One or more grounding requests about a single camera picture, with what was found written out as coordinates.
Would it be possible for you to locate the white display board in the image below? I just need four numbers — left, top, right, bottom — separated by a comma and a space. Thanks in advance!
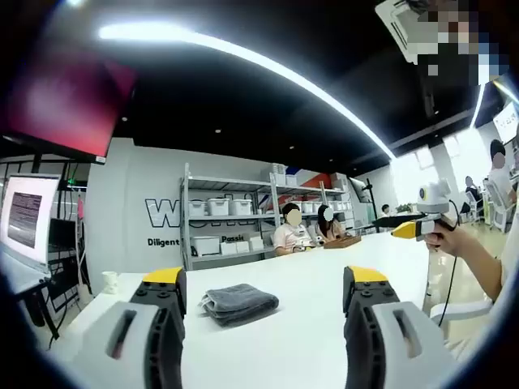
494, 103, 519, 143

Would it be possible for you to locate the black equipment cart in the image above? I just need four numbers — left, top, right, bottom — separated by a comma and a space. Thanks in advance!
47, 217, 92, 313

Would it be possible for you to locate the person's white shirt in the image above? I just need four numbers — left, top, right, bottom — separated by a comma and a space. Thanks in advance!
444, 230, 519, 364

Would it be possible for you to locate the black monitor stand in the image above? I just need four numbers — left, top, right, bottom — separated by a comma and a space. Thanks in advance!
364, 177, 378, 234

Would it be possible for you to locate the ceiling air conditioner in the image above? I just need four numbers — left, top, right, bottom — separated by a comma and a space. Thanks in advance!
375, 0, 421, 62

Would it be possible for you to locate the grey towel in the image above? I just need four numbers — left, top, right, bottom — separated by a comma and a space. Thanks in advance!
197, 283, 281, 328

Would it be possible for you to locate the row of white storage boxes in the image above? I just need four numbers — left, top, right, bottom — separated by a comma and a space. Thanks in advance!
187, 161, 356, 257

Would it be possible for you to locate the grey metal shelf rack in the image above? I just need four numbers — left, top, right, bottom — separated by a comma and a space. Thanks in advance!
179, 161, 358, 271

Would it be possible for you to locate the white paper cup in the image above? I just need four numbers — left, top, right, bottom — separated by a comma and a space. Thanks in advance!
101, 270, 120, 294

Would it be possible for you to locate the wooden tray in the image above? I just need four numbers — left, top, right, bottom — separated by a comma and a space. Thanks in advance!
323, 235, 362, 250

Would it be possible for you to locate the red screen monitor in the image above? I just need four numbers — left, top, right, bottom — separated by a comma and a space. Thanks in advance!
0, 48, 138, 166

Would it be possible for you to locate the ceiling light strip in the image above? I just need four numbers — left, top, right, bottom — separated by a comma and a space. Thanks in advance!
98, 22, 397, 160

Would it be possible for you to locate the person's right hand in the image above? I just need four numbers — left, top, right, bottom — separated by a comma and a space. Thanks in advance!
423, 225, 461, 259

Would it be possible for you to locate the white mesh office chair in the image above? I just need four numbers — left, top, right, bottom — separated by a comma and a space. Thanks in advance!
484, 181, 513, 233

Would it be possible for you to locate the black cable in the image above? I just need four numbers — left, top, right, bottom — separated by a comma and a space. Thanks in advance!
436, 197, 463, 327

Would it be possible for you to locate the white screen monitor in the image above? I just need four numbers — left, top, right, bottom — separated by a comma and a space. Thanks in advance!
0, 173, 62, 273

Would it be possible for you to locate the white chair armrest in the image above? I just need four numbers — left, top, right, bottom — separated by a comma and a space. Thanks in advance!
428, 298, 496, 337

